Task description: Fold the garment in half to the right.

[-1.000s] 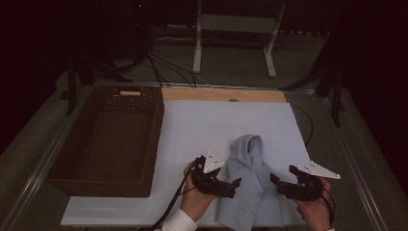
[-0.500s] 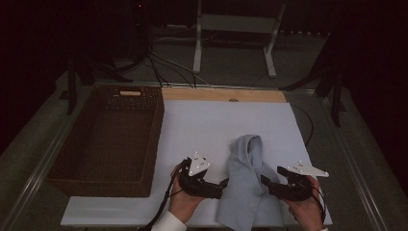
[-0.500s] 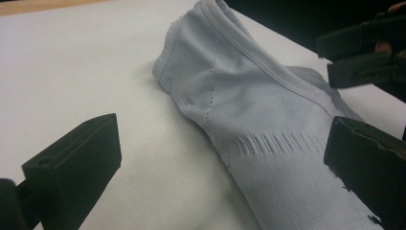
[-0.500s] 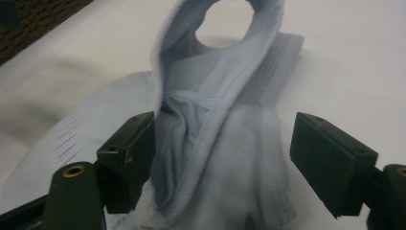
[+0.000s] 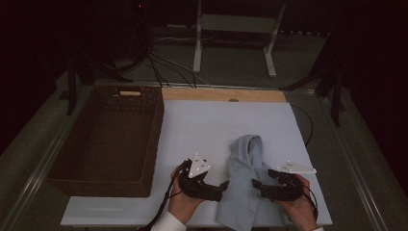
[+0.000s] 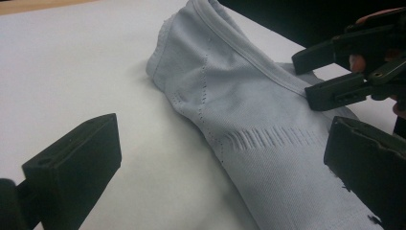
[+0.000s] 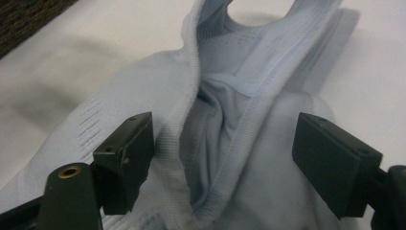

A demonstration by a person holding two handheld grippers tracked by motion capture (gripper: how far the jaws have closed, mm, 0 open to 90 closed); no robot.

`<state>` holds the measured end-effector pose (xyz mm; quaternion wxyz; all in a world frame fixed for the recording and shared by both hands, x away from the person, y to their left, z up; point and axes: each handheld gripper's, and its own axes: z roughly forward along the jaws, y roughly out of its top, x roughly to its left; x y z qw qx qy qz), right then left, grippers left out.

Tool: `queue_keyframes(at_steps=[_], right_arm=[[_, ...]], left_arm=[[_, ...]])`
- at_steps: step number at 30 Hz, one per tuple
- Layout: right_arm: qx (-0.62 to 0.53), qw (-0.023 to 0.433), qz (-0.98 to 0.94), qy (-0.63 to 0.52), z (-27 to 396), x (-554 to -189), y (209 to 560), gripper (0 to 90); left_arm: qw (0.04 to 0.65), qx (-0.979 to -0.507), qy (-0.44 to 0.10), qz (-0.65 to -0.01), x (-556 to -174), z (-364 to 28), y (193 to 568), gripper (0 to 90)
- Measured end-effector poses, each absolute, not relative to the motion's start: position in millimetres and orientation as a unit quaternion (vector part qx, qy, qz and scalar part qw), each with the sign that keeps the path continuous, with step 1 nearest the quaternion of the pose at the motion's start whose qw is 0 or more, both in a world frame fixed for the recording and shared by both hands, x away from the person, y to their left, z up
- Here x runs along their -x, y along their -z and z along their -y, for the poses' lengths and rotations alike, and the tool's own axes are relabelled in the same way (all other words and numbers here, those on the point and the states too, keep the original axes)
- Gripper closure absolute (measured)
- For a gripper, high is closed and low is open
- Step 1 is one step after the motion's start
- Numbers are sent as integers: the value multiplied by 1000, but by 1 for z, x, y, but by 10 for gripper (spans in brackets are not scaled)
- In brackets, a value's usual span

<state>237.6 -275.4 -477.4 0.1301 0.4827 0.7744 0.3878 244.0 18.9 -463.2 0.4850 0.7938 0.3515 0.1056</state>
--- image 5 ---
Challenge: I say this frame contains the person's left hand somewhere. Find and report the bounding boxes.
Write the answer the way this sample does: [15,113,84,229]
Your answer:
[167,167,205,225]

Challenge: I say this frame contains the bundle of floor cables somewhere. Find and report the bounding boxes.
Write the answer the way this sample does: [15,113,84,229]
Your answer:
[145,51,210,90]

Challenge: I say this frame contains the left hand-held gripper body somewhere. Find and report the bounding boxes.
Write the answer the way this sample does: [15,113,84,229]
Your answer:
[177,153,222,202]

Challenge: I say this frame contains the white metal stand frame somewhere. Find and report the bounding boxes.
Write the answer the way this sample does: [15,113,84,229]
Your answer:
[192,0,287,79]

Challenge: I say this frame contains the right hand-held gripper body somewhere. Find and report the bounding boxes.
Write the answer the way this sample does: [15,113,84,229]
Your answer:
[266,161,317,202]

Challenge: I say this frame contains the black cable beside table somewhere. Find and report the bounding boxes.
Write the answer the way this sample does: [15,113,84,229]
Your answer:
[290,103,315,147]

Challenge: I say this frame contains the person's right hand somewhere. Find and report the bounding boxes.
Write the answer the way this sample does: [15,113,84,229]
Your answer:
[278,174,319,231]

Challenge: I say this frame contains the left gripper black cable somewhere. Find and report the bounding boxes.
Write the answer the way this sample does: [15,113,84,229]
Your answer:
[139,159,191,231]

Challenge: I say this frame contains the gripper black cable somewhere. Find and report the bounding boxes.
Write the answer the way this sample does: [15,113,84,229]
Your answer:
[300,183,319,222]
[139,159,191,231]

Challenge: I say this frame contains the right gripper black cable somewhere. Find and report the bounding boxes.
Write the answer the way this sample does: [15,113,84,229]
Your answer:
[300,183,319,222]

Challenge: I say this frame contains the light blue tank top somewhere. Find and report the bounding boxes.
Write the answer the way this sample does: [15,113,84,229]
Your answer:
[215,134,287,231]

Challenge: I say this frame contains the black metal stand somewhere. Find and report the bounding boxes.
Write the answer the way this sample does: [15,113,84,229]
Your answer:
[278,64,347,128]
[65,54,134,116]

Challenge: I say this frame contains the brown wicker basket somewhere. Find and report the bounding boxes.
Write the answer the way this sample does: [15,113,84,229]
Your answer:
[47,85,166,198]

